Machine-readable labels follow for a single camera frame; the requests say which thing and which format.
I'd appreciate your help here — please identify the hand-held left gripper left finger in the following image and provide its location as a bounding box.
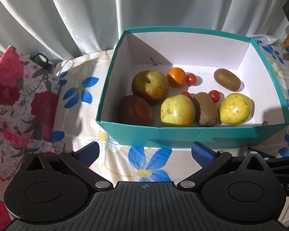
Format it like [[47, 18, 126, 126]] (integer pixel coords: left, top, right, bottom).
[[26, 141, 113, 191]]

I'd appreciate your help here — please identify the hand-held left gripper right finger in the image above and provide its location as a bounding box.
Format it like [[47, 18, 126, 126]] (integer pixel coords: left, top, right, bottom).
[[177, 141, 268, 191]]

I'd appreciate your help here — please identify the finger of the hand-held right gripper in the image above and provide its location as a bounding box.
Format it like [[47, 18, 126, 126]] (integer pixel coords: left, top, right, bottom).
[[247, 146, 289, 168]]

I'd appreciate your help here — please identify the teal cardboard box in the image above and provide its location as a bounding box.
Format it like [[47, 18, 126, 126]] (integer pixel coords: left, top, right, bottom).
[[96, 27, 289, 149]]

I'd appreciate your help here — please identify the brown kiwi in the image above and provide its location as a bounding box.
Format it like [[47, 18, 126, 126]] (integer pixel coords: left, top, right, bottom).
[[213, 68, 241, 91], [192, 92, 218, 127]]

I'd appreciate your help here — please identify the yellow green pear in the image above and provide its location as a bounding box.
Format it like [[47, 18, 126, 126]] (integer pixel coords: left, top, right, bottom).
[[160, 94, 196, 127], [219, 93, 253, 125]]

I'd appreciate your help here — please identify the red apple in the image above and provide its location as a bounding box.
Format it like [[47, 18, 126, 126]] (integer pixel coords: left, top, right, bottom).
[[118, 95, 154, 126], [131, 70, 169, 102]]

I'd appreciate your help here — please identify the orange mandarin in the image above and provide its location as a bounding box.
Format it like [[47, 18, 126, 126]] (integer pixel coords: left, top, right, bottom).
[[167, 67, 187, 88]]

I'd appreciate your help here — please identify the red floral cloth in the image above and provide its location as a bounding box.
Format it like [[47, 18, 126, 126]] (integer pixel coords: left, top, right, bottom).
[[0, 45, 65, 227]]

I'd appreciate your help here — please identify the clear plastic bag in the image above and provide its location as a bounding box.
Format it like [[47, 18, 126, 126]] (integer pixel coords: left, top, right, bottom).
[[252, 34, 283, 46]]

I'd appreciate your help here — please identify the white curtain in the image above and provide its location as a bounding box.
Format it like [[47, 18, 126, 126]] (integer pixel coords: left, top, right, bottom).
[[0, 0, 289, 64]]

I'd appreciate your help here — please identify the black strap loop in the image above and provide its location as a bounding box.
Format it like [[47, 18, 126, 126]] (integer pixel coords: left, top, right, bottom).
[[31, 53, 55, 71]]

